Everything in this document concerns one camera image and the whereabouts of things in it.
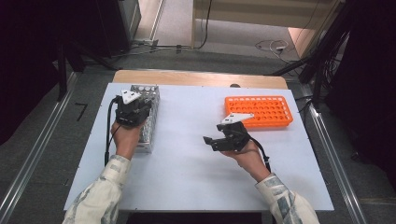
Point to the aluminium rail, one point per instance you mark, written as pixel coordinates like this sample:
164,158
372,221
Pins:
336,161
34,149

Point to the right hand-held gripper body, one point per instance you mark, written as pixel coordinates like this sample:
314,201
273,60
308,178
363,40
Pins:
235,137

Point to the black metal stand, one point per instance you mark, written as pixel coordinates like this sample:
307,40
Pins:
62,71
317,62

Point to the grey power strip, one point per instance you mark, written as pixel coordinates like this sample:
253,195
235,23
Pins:
145,42

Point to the orange test tube rack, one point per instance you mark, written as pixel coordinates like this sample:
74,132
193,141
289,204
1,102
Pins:
267,109

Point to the dark cabinet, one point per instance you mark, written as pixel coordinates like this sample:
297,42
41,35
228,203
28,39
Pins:
118,25

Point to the person's right hand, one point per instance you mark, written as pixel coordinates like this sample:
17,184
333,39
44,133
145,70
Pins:
249,158

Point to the beige cabinet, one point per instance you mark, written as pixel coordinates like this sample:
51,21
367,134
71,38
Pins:
264,12

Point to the perforated metal test tube rack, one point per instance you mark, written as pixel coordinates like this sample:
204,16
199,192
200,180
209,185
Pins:
154,124

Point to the person's left hand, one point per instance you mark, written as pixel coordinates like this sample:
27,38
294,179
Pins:
126,140

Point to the white board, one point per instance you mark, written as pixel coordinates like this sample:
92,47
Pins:
186,180

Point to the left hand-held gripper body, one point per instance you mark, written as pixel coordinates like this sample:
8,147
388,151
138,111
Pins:
130,112

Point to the small dark round object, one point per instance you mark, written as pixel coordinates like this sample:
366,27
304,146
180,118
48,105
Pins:
235,85

